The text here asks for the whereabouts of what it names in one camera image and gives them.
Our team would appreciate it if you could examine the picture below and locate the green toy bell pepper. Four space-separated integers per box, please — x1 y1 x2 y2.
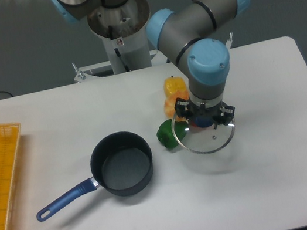
156 119 189 150

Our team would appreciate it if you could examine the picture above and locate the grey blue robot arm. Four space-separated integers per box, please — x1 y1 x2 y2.
51 0 251 128

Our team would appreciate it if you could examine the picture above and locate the yellow toy bell pepper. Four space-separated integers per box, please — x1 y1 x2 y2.
163 77 187 97

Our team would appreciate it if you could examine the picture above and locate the glass lid blue knob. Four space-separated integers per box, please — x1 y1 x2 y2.
171 115 236 154

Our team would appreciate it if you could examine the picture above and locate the orange toy donut ring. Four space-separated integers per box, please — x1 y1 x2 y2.
161 89 194 125

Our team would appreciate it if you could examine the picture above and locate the grey silver gripper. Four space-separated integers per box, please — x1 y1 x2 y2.
174 93 235 127

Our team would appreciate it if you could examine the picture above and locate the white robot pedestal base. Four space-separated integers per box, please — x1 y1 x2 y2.
59 0 236 84

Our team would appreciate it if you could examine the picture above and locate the black saucepan blue handle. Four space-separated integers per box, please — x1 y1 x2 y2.
36 131 154 222

